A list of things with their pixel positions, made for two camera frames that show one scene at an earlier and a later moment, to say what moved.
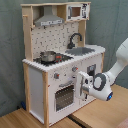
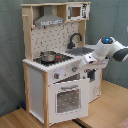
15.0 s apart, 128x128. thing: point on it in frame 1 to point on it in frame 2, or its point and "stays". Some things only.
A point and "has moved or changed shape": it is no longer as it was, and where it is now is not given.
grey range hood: (48, 17) stays
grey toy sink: (77, 51) stays
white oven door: (63, 99) has moved or changed shape
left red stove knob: (56, 75) stays
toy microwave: (78, 12) stays
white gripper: (87, 83) to (91, 58)
